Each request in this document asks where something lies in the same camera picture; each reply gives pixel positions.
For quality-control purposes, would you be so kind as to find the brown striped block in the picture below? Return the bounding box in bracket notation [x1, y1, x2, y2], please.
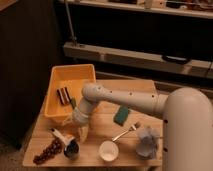
[57, 87, 70, 105]

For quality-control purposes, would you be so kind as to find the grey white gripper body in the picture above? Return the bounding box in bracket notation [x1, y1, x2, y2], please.
[72, 107, 92, 126]

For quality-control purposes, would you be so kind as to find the black handle on beam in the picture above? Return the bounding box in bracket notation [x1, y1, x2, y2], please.
[162, 55, 191, 65]

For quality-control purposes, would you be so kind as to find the dark grape bunch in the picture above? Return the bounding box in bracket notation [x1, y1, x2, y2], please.
[33, 138, 63, 165]

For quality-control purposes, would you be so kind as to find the green sponge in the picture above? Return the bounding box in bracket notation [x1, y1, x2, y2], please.
[113, 106, 130, 126]

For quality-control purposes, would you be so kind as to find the grey crumpled cloth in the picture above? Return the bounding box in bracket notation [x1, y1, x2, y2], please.
[135, 127, 160, 160]

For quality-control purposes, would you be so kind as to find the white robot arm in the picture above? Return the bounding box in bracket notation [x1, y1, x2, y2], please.
[64, 83, 213, 171]

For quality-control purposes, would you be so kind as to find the grey shelf beam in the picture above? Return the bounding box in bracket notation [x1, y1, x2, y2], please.
[63, 42, 213, 79]

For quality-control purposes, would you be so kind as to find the wooden table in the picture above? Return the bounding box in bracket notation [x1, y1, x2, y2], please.
[22, 79, 168, 171]

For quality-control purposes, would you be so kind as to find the green handled tool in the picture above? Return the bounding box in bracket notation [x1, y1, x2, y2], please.
[70, 98, 76, 109]

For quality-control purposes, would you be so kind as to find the metal pole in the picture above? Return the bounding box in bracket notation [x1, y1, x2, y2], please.
[64, 0, 77, 46]

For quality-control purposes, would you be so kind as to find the yellow plastic bin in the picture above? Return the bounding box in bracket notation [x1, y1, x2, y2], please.
[44, 64, 96, 123]

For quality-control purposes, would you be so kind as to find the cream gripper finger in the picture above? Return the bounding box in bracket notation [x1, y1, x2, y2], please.
[62, 115, 74, 126]
[78, 125, 89, 143]

